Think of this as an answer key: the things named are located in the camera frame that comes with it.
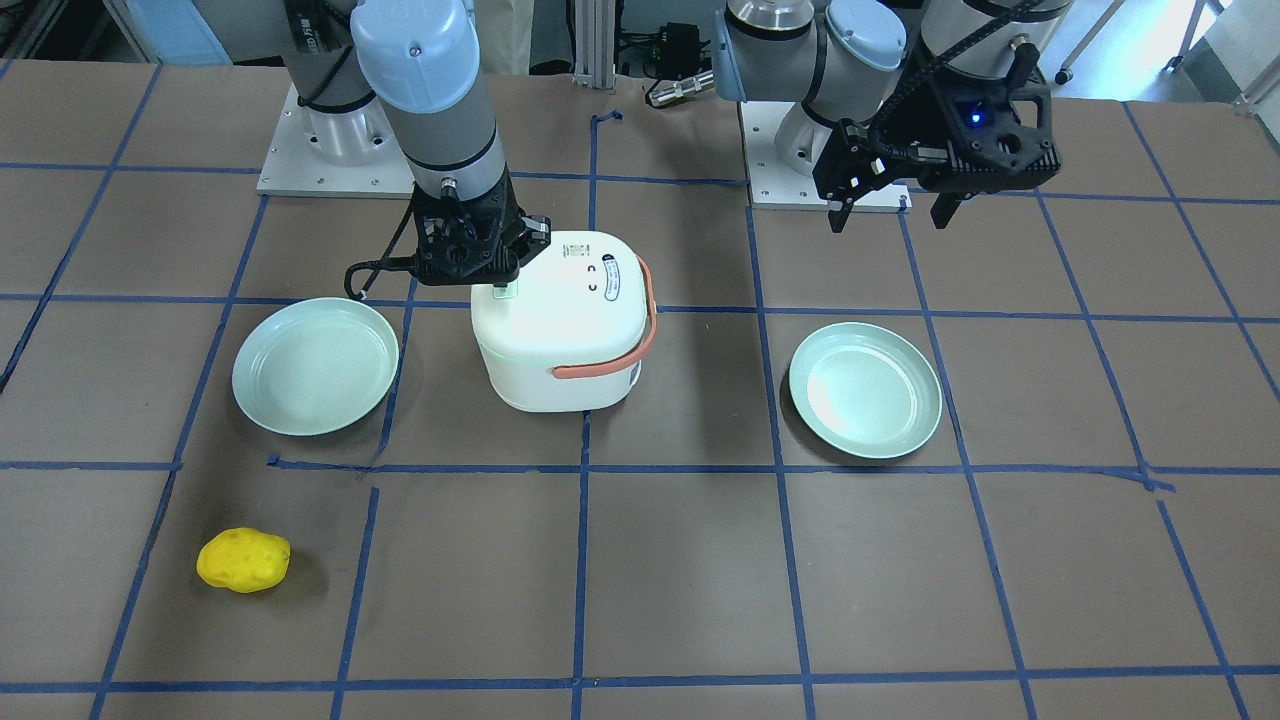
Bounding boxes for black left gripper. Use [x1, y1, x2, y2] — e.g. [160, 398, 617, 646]
[812, 76, 1061, 234]

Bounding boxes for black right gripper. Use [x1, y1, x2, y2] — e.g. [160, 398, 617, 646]
[412, 184, 550, 299]

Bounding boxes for white rice cooker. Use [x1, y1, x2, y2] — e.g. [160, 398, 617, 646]
[470, 231, 658, 413]

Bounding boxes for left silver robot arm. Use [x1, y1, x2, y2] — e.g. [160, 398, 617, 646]
[712, 1, 1070, 233]

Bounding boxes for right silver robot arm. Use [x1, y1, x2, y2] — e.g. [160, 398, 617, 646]
[284, 1, 550, 299]

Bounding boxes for far mint green plate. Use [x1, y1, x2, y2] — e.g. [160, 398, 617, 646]
[788, 322, 943, 459]

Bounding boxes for mint green plate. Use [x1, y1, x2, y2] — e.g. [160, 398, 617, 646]
[788, 322, 943, 459]
[230, 297, 401, 437]

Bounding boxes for near mint green plate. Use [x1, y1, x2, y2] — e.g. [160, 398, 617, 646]
[230, 297, 401, 437]

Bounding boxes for yellow toy potato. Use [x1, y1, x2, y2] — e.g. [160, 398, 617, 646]
[196, 527, 291, 594]

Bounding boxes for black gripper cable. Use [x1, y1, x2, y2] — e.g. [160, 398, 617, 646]
[344, 200, 421, 301]

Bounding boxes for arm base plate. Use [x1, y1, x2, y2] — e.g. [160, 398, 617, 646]
[257, 86, 413, 199]
[739, 100, 913, 213]

